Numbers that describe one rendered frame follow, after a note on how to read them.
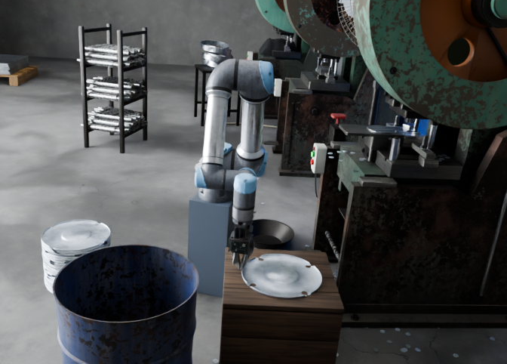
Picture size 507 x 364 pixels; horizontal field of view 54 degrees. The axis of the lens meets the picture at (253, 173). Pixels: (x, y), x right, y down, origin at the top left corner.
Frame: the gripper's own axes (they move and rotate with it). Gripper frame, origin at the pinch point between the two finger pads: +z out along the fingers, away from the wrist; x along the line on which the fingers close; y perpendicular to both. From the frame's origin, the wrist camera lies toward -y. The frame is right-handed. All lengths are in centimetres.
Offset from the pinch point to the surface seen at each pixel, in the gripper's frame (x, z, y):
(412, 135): 60, -42, -54
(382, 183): 49, -27, -30
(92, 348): -29, -2, 57
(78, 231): -79, 13, -29
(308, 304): 26.1, 1.4, 16.0
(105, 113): -152, 8, -212
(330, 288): 33.0, 1.4, 3.9
